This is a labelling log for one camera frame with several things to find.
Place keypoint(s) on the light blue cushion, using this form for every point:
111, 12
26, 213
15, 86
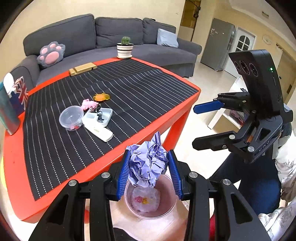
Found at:
166, 38

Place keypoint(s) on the red table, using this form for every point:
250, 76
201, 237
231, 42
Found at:
27, 208

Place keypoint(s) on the union jack tissue box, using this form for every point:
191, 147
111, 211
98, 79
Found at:
17, 92

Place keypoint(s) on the white tray lid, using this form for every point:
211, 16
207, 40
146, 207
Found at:
98, 130

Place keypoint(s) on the black striped table mat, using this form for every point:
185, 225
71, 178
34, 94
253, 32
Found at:
139, 94

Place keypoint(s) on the pink trash bin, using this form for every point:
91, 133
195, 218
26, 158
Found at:
162, 199

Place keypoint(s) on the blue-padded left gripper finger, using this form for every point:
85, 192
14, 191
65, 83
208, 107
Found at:
64, 218
234, 217

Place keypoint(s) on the white divided tray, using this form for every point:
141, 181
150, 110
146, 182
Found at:
107, 114

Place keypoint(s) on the white door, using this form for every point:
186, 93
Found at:
243, 41

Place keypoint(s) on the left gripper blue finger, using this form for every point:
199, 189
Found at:
208, 107

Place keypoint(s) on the potted cactus striped pot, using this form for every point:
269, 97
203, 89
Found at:
124, 48

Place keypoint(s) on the wooden block stand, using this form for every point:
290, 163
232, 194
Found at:
82, 69

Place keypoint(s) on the clear round container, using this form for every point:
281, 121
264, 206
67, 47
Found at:
71, 118

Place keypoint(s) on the yellow paper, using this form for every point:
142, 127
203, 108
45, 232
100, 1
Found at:
145, 201

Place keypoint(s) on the white low shelf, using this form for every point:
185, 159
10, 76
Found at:
225, 119

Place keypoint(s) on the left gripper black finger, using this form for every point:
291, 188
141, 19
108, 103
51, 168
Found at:
216, 142

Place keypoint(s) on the black tracking camera box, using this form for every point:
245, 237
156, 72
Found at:
259, 74

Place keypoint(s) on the grey refrigerator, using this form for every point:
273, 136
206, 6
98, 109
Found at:
218, 45

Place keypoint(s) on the pink pig toy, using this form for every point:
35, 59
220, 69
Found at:
89, 104

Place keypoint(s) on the pink paper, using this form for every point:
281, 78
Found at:
138, 199

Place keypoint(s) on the person's blue jeans leg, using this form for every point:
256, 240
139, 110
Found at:
259, 182

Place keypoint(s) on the paw shaped cushion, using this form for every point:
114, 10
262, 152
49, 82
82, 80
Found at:
51, 54

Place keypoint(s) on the grey sofa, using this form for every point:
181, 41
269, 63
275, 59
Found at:
89, 39

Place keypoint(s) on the black binder clips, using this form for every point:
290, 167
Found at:
99, 114

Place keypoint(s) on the purple paper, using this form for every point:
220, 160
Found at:
148, 162

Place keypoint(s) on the teal thermos bottle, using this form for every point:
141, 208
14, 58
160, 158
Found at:
8, 115

